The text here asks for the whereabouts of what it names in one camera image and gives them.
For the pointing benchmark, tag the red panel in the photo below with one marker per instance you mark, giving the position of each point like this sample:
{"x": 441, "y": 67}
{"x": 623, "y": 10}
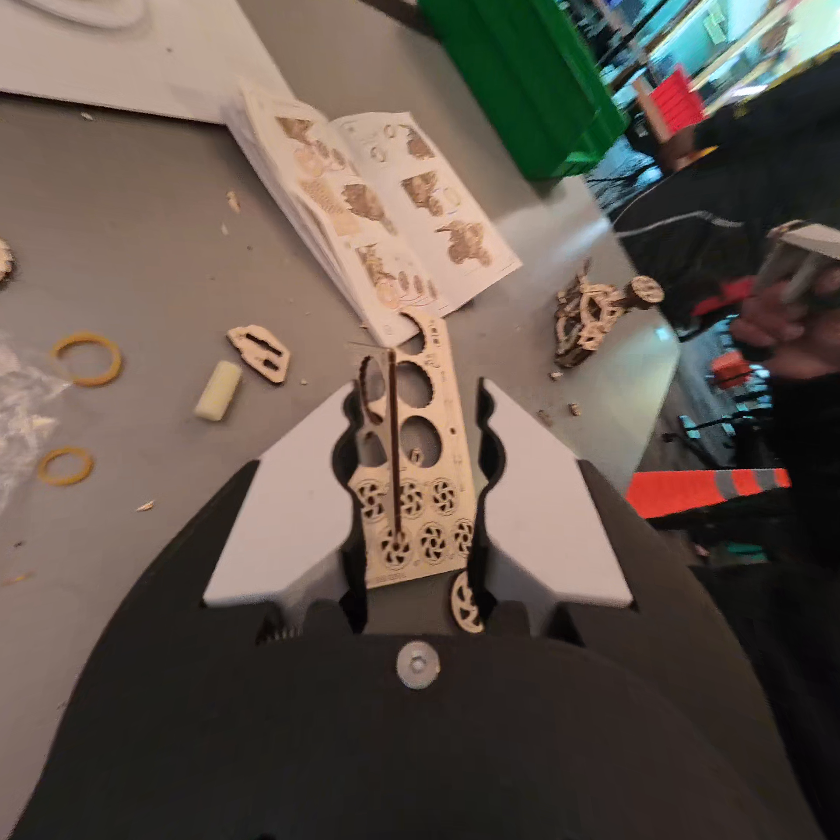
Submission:
{"x": 676, "y": 102}

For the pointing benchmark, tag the person's right hand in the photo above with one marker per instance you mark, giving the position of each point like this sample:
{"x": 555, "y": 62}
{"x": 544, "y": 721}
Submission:
{"x": 787, "y": 334}

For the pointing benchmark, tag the pale wax cylinder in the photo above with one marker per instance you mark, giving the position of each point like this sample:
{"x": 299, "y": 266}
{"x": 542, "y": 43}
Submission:
{"x": 218, "y": 392}

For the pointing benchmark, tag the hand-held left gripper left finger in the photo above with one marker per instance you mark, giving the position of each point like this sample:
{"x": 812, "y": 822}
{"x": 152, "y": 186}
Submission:
{"x": 282, "y": 525}

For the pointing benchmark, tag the white stand with clear dome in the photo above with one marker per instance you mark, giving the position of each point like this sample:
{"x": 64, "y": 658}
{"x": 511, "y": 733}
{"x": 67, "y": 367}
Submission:
{"x": 79, "y": 10}

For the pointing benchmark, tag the large yellow rubber band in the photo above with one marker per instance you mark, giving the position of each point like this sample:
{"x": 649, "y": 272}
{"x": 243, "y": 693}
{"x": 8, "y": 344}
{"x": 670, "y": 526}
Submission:
{"x": 59, "y": 367}

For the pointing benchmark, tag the red fabric item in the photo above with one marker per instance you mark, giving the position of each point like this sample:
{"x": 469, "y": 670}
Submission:
{"x": 722, "y": 296}

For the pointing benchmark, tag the small tan rubber band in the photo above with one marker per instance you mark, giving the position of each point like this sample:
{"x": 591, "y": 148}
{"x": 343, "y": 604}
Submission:
{"x": 43, "y": 469}

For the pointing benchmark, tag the wooden gear wheel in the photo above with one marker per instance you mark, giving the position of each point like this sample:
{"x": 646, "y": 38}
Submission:
{"x": 5, "y": 262}
{"x": 457, "y": 600}
{"x": 646, "y": 292}

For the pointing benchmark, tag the orange traffic cone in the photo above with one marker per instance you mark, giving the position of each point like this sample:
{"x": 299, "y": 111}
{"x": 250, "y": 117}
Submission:
{"x": 689, "y": 492}

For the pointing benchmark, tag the wooden parts sheet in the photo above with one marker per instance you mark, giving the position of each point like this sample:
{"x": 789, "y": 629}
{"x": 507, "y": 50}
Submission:
{"x": 453, "y": 426}

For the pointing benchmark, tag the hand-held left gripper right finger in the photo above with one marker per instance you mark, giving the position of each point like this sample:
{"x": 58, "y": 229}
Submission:
{"x": 558, "y": 525}

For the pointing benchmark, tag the green object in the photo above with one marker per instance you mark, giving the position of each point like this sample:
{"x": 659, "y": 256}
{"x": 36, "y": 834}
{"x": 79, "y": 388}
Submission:
{"x": 525, "y": 79}

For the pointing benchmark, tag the flat slotted wooden part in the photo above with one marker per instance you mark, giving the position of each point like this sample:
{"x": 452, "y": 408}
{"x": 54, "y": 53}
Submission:
{"x": 236, "y": 340}

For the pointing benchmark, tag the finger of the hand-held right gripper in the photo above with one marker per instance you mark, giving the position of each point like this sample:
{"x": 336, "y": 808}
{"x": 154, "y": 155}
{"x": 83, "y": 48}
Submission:
{"x": 817, "y": 239}

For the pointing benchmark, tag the clear plastic bag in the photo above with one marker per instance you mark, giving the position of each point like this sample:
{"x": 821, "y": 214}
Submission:
{"x": 19, "y": 407}

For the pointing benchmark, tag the paper instruction booklet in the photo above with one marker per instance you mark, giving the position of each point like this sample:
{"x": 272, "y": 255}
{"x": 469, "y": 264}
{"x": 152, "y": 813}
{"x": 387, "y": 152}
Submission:
{"x": 459, "y": 216}

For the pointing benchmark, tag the wooden buggy model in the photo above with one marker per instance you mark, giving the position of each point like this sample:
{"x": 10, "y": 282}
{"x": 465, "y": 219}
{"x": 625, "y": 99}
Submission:
{"x": 584, "y": 328}

